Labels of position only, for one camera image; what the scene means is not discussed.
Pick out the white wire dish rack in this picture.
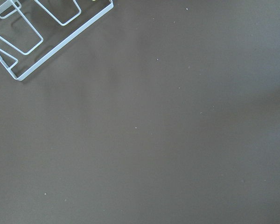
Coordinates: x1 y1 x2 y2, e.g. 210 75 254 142
0 0 114 81

